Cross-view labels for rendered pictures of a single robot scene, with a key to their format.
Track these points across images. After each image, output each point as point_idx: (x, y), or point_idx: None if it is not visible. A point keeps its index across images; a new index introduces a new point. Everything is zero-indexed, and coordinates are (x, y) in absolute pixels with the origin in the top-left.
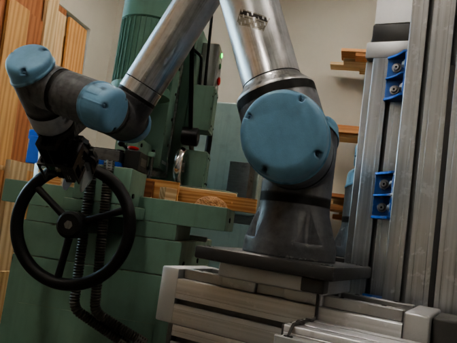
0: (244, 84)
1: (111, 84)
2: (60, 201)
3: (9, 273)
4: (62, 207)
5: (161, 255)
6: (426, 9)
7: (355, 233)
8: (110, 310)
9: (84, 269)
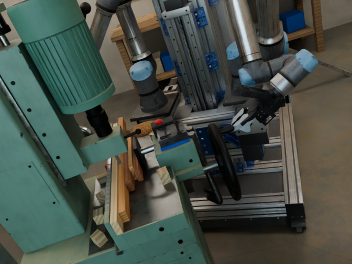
0: (276, 34)
1: (100, 98)
2: (178, 187)
3: (201, 252)
4: (204, 172)
5: None
6: None
7: (210, 80)
8: (190, 206)
9: (187, 204)
